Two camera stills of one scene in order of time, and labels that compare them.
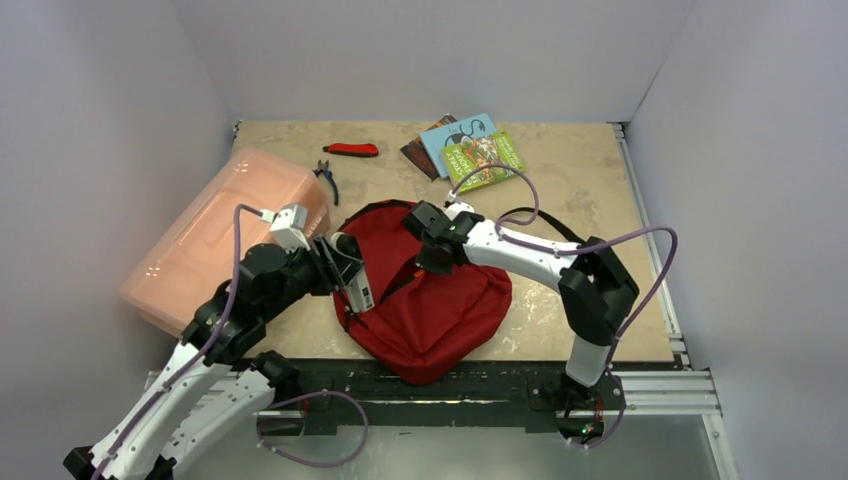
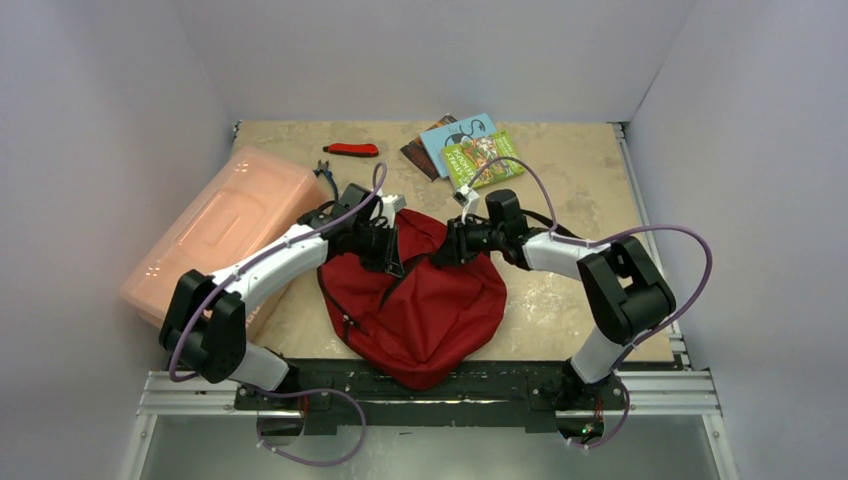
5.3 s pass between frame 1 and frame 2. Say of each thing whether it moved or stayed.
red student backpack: stayed
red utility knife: stayed
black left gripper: moved
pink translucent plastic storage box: stayed
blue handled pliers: stayed
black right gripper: moved
